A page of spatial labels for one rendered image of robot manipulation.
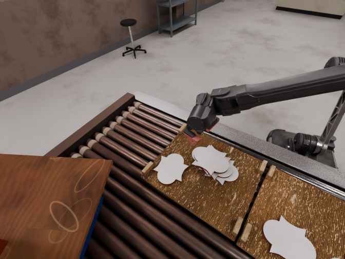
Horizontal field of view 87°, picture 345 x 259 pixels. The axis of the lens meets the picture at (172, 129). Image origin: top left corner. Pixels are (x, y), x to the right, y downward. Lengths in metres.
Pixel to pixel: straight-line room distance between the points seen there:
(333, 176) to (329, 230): 0.25
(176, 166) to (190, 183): 0.09
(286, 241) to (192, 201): 0.31
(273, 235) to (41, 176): 0.82
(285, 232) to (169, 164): 0.46
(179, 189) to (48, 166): 0.50
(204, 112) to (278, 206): 0.45
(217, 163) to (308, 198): 0.34
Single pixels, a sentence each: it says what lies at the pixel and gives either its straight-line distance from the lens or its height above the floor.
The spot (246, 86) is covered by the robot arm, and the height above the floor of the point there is 1.31.
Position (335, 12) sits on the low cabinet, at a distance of 6.48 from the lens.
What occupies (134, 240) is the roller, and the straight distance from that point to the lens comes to 0.73.
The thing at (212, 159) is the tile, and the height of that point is 0.98.
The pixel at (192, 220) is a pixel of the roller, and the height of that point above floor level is 0.92.
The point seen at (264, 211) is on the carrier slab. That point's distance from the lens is 0.78.
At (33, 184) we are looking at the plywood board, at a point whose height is 1.04.
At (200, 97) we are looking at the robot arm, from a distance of 0.61.
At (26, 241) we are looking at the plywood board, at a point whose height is 1.04.
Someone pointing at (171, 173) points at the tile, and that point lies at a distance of 0.77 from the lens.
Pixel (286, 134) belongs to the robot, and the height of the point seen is 0.24.
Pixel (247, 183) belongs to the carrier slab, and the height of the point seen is 0.94.
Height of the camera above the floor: 1.62
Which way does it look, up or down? 47 degrees down
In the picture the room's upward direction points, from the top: 3 degrees counter-clockwise
